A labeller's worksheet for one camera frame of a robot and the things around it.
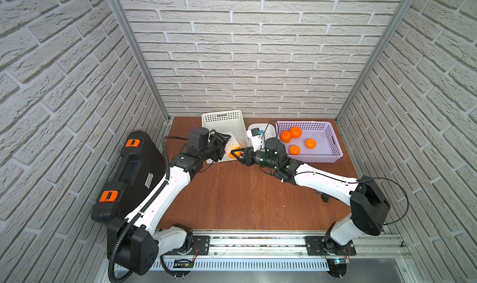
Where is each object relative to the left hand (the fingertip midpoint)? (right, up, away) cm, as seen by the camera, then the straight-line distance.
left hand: (235, 136), depth 76 cm
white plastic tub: (+19, +3, +34) cm, 40 cm away
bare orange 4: (+41, -4, +27) cm, 50 cm away
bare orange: (+35, +2, +33) cm, 48 cm away
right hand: (+1, -6, 0) cm, 6 cm away
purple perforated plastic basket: (+53, -8, +30) cm, 61 cm away
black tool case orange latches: (-38, -12, -3) cm, 39 cm away
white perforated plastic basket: (-7, +10, +42) cm, 44 cm away
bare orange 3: (+32, -8, +25) cm, 41 cm away
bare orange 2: (+28, 0, +28) cm, 39 cm away
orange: (0, -4, -3) cm, 5 cm away
